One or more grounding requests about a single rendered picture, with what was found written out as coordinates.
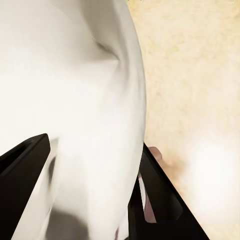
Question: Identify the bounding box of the paper coffee filter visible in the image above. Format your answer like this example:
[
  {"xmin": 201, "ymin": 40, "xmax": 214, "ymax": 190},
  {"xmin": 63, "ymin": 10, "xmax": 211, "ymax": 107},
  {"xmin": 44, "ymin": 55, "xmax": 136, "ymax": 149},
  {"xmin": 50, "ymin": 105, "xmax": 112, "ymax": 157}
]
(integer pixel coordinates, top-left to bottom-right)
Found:
[{"xmin": 0, "ymin": 0, "xmax": 147, "ymax": 240}]

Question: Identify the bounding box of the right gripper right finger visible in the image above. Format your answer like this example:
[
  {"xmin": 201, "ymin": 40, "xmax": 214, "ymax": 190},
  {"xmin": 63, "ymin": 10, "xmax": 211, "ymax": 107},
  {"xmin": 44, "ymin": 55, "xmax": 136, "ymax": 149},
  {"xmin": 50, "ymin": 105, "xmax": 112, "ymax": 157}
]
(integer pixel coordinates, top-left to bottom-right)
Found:
[{"xmin": 127, "ymin": 142, "xmax": 210, "ymax": 240}]

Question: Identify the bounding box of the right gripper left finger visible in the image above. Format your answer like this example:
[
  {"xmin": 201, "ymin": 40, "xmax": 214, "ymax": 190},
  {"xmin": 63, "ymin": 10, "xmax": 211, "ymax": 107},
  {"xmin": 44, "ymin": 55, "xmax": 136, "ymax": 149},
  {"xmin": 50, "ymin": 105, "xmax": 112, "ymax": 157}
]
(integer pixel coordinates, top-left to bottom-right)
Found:
[{"xmin": 0, "ymin": 133, "xmax": 51, "ymax": 240}]

